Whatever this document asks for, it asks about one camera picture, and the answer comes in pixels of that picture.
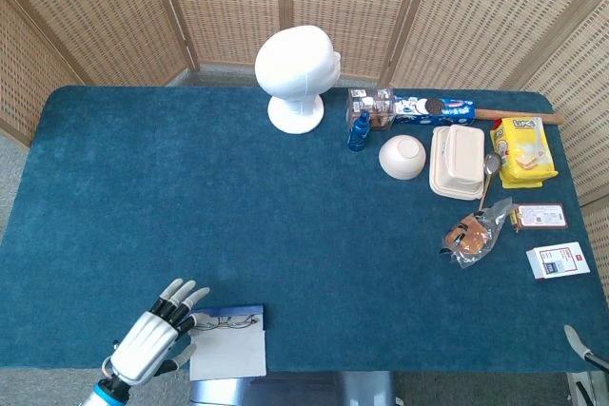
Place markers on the dark wire-frame eyeglasses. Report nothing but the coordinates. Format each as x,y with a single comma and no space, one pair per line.
223,322

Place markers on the clear plastic cookie box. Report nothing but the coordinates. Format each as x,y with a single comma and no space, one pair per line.
376,106

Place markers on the white upturned bowl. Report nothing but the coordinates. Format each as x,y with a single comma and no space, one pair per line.
402,156

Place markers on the white metal frame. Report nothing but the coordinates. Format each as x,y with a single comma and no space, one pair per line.
595,389

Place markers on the bread in clear bag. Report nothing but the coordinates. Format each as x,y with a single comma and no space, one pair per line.
471,237

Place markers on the small white red box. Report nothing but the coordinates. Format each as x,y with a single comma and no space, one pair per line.
556,261

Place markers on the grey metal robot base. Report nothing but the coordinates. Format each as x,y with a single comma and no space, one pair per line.
309,389

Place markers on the blue table cloth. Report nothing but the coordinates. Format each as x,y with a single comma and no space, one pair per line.
309,235

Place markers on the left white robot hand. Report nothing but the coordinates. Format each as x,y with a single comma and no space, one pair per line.
143,344

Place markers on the yellow snack bag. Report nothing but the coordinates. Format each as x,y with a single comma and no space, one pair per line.
523,154

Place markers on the blue spray bottle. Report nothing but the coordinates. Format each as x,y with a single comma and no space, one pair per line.
358,137

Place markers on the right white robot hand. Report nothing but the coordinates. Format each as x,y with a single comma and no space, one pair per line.
576,342

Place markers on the woven wicker folding screen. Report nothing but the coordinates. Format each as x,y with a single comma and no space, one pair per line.
95,11

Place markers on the wooden rolling pin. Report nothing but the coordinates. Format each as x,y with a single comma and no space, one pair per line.
485,114

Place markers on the cream lidded food container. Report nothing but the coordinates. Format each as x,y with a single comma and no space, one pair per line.
459,159

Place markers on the white foam mannequin head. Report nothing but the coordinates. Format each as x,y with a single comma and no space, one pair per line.
295,68

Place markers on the blue cardboard glasses case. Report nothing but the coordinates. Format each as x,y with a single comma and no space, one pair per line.
228,353

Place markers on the metal spoon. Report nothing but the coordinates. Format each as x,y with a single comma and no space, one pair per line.
493,164

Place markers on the blue Oreo cookie box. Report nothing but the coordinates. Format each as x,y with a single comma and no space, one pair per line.
452,113

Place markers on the brown labelled snack packet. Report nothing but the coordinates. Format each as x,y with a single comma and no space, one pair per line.
542,216

